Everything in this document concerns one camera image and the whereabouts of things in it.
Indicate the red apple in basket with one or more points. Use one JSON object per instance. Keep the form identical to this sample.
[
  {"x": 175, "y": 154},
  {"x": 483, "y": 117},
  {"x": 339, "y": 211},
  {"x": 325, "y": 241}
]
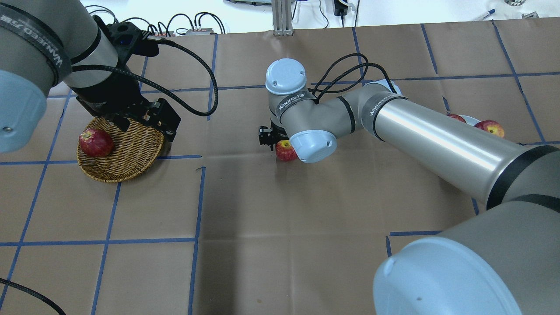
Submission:
[{"x": 96, "y": 142}]

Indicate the black power adapter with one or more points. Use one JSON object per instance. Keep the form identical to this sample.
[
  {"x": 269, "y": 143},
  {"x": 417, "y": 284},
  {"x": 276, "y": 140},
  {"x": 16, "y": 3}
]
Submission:
[{"x": 340, "y": 7}]

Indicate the light blue plate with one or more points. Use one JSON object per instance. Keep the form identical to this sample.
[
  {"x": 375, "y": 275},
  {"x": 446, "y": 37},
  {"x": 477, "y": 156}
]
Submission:
[{"x": 470, "y": 120}]

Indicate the carried red yellow apple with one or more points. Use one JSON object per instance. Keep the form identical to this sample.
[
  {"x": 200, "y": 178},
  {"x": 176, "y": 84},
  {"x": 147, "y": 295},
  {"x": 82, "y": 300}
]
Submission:
[{"x": 285, "y": 151}]

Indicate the red apple on plate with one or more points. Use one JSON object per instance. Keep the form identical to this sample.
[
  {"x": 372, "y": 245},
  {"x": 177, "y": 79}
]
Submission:
[
  {"x": 457, "y": 117},
  {"x": 491, "y": 126}
]

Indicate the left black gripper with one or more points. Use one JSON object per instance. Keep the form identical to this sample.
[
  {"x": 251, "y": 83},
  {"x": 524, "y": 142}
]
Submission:
[{"x": 113, "y": 91}]

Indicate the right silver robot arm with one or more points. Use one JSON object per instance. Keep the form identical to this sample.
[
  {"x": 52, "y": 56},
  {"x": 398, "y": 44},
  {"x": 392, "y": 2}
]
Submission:
[{"x": 502, "y": 262}]

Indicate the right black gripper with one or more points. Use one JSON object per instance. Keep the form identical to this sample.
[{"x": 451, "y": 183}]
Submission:
[{"x": 264, "y": 134}]

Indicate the aluminium frame post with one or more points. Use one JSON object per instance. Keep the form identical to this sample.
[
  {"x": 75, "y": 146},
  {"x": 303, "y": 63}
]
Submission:
[{"x": 282, "y": 17}]

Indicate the blue white pen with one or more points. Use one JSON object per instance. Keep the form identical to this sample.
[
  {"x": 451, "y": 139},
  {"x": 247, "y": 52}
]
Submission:
[{"x": 485, "y": 15}]

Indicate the woven wicker basket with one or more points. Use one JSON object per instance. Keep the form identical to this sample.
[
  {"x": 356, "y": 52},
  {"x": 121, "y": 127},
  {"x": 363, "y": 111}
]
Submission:
[{"x": 135, "y": 150}]

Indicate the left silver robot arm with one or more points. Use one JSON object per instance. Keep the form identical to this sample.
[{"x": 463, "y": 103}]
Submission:
[{"x": 46, "y": 42}]

